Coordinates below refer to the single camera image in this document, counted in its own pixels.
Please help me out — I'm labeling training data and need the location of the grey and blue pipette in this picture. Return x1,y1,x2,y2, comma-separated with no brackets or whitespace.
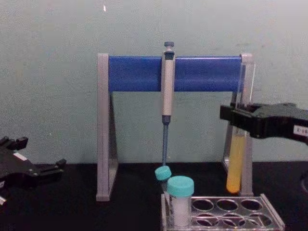
161,41,176,169

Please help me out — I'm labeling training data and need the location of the grey pipette stand, blue bar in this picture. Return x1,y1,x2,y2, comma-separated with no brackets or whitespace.
96,53,256,202

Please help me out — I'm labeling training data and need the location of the grey curved cable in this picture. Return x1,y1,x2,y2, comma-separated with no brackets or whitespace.
299,171,308,193

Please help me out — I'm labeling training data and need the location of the small tube with teal cap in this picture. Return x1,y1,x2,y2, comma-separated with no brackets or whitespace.
154,165,173,191

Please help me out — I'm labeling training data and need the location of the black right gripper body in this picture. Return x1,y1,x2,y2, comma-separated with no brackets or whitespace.
249,103,308,145

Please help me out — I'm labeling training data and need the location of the clear acrylic tube rack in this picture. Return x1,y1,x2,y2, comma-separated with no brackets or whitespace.
160,193,286,231

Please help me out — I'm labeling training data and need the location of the large tube with teal cap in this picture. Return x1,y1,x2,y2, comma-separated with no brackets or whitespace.
167,175,195,229

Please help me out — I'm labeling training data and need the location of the clear tube with yellow liquid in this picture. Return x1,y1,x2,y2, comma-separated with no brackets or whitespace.
226,60,256,194

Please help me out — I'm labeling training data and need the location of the black table cloth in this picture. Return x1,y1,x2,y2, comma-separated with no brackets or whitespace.
0,161,308,231

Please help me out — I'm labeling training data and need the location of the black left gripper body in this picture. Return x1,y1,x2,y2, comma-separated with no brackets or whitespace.
0,147,41,193

